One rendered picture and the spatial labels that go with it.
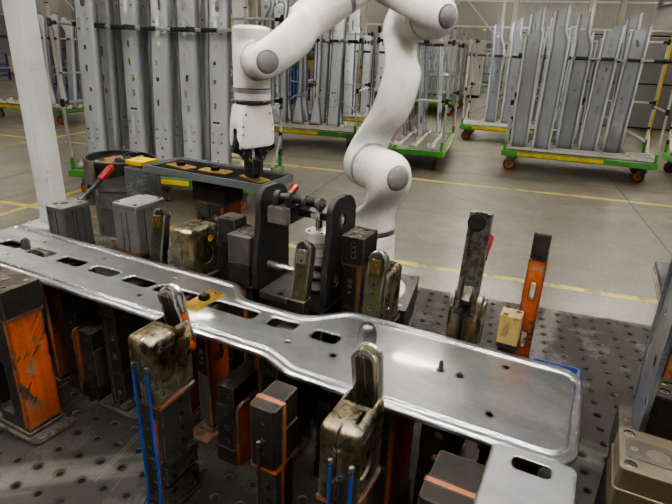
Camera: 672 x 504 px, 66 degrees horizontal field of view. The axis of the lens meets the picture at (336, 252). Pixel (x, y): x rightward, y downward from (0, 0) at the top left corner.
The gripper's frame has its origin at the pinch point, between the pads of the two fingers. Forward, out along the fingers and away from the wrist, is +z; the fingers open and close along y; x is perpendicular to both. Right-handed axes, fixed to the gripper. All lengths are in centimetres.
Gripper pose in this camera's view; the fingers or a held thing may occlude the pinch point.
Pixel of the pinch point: (253, 168)
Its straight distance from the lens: 127.7
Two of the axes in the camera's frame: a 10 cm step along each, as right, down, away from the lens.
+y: -7.1, 2.3, -6.7
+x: 7.0, 2.8, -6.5
